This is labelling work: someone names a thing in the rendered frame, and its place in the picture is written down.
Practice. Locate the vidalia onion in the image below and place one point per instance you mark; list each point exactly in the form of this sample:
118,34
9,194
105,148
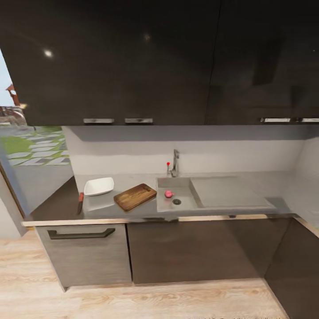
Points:
168,193

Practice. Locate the cabinet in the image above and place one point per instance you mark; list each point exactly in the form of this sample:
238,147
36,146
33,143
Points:
266,64
110,62

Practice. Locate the dishwasher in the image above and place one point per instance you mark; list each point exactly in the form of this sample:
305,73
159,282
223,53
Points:
88,254

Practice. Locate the bowl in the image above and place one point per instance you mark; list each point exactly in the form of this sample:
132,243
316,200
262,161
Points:
99,187

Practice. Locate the cutting board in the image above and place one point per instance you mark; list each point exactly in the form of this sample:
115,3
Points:
135,196

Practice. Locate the drop in sink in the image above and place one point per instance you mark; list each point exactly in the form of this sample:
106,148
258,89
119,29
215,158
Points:
206,193

